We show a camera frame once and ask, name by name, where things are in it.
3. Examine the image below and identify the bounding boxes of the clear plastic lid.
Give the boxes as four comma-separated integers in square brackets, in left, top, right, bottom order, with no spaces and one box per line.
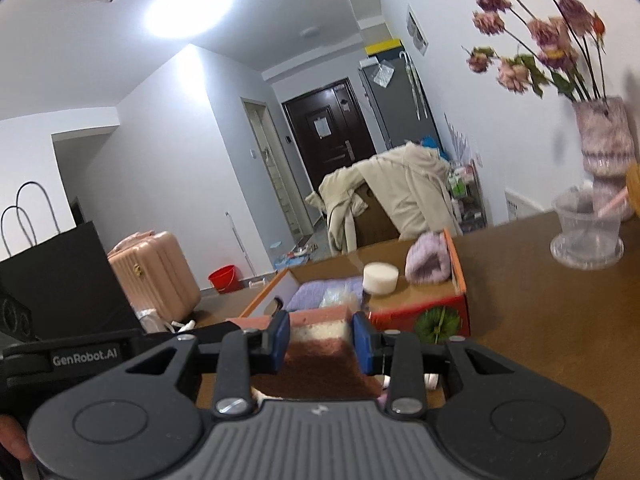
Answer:
[550,237,625,270]

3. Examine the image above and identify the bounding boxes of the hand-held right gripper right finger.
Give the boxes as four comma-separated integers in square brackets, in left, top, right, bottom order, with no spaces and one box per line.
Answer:
[352,312,518,420]

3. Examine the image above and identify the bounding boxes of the white round sponge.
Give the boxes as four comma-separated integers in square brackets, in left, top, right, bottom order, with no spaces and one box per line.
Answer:
[362,261,400,295]

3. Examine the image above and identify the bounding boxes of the brown cardboard box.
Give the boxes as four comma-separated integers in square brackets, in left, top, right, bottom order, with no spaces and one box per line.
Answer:
[352,185,401,248]

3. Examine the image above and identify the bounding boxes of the red bucket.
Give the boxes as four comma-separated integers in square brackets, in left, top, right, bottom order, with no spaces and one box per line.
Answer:
[208,265,240,293]

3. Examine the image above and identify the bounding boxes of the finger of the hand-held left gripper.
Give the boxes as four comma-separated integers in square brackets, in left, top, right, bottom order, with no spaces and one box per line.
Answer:
[142,321,273,376]

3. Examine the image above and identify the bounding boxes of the clear plastic cup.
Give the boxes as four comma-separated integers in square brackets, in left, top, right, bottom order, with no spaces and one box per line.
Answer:
[552,187,623,256]

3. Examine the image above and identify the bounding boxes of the dried pink roses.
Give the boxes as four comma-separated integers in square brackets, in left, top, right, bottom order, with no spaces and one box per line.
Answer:
[462,0,608,103]

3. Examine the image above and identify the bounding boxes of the person's left hand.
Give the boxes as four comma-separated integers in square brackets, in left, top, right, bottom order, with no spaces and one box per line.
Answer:
[0,414,32,462]

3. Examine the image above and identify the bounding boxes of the white mop handle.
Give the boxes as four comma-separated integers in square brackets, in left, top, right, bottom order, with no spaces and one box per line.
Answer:
[225,211,256,281]

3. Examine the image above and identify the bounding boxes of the crumpled plastic wrapper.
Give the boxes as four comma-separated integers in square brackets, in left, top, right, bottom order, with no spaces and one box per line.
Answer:
[137,309,196,333]

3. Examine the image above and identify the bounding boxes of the small clear plastic bag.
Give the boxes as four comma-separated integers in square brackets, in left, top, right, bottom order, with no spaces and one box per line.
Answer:
[372,62,396,88]

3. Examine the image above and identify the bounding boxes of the pink suitcase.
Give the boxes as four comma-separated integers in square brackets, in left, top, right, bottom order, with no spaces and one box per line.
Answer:
[107,231,202,323]

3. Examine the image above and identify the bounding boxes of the brown scouring sponge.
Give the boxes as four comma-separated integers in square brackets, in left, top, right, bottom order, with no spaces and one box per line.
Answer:
[250,307,383,401]

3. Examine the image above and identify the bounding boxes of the beige coat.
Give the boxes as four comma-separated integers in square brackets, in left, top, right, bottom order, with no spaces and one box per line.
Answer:
[306,142,463,256]

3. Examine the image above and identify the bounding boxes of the lilac towel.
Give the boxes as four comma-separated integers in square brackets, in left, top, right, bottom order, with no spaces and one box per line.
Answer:
[285,280,363,311]

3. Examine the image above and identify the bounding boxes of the lilac fluffy plush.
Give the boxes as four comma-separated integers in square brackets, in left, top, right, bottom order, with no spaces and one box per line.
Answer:
[405,232,452,285]

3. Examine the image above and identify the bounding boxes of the red cardboard box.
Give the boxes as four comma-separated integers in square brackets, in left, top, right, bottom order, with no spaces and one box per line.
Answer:
[195,230,471,408]

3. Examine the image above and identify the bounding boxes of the light interior door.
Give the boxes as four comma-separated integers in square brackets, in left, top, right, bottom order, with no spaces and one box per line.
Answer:
[241,97,301,238]

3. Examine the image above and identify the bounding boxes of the grey fridge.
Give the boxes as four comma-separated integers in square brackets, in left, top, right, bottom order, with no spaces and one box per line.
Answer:
[358,51,443,151]

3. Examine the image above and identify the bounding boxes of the storage rack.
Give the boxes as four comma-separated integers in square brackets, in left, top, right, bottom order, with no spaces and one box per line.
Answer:
[447,157,488,235]

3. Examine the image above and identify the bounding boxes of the black paper bag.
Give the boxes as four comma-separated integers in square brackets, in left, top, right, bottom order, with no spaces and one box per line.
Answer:
[0,181,146,341]

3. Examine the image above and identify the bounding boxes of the bright ceiling light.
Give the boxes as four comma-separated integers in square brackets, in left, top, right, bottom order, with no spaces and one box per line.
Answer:
[144,0,233,38]

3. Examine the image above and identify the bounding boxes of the dark entrance door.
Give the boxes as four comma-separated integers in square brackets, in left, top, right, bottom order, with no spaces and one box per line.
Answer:
[281,79,377,196]

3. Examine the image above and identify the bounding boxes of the yellow and black box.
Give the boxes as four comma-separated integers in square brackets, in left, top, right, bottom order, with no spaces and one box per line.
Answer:
[364,37,403,56]

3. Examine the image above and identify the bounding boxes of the white umbrella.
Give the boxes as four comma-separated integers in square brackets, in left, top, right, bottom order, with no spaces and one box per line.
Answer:
[399,50,426,121]

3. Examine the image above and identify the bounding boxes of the white feather wall sticker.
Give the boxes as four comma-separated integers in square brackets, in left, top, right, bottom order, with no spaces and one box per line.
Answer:
[444,112,473,161]

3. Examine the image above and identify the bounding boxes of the white wall grille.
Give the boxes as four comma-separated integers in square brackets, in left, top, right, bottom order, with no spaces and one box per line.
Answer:
[505,187,556,223]

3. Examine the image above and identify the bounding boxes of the wall picture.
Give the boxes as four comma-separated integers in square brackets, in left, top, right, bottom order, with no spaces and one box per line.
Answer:
[406,4,428,56]

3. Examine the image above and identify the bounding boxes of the amber ribbed plastic tray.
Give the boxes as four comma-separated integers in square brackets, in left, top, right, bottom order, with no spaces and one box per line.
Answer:
[625,162,640,218]

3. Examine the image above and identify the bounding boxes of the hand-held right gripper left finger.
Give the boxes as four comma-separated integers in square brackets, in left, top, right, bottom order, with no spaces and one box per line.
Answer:
[122,310,292,420]

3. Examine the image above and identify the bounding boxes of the pink mottled vase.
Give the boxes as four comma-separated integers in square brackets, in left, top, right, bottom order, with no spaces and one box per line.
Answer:
[572,96,637,221]

